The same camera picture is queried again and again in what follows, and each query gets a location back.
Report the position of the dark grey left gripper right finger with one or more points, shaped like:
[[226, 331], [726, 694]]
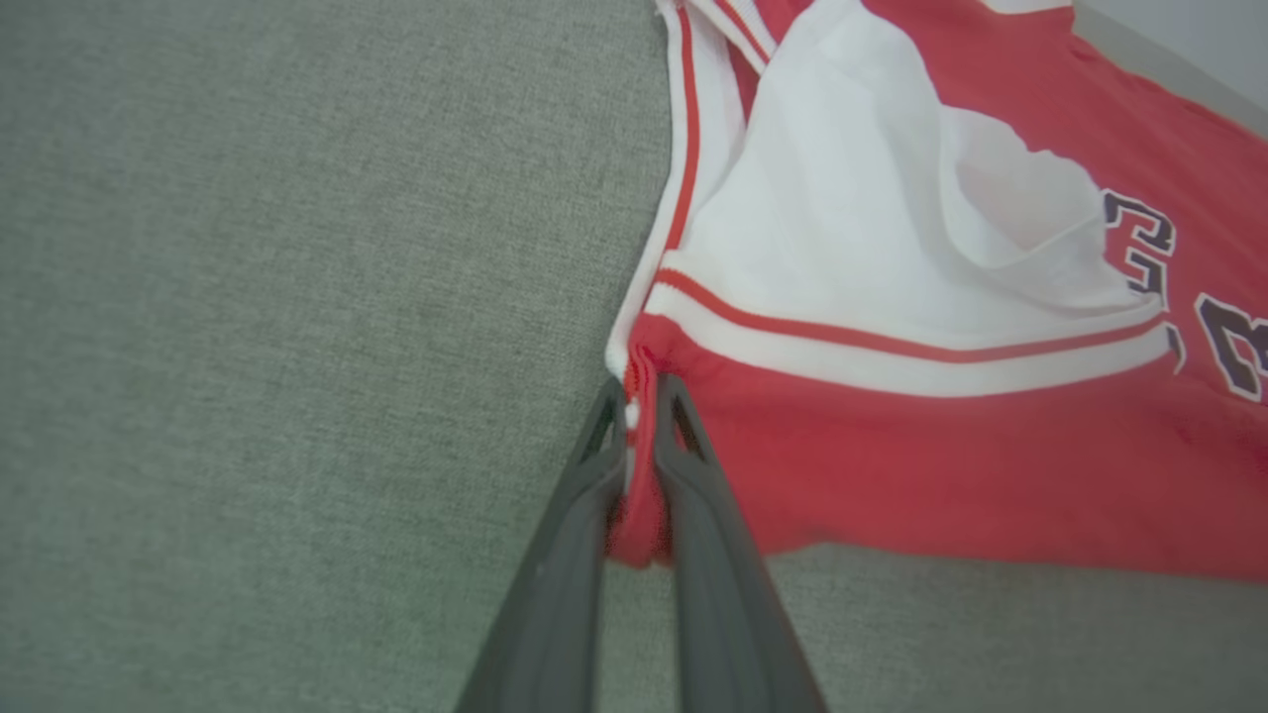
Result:
[[723, 614]]

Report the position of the grey fabric sofa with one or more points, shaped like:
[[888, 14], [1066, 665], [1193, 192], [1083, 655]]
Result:
[[297, 347]]

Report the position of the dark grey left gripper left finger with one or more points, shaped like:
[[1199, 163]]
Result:
[[565, 594]]

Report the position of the red white basketball jersey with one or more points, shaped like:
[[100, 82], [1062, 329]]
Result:
[[941, 475]]

